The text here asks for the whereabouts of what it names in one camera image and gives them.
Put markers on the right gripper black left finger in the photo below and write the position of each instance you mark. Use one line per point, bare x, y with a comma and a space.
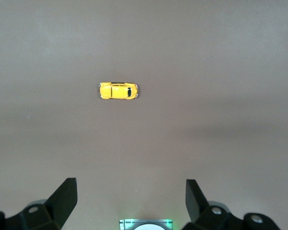
60, 203

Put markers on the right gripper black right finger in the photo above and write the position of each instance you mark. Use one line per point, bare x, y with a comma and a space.
196, 203

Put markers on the brown table mat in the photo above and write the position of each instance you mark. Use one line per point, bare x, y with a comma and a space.
144, 48

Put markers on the yellow beetle toy car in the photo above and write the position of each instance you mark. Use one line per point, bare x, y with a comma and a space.
117, 91

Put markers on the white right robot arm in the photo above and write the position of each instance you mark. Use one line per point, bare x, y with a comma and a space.
150, 228

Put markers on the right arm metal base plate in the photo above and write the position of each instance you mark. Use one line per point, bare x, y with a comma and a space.
127, 224

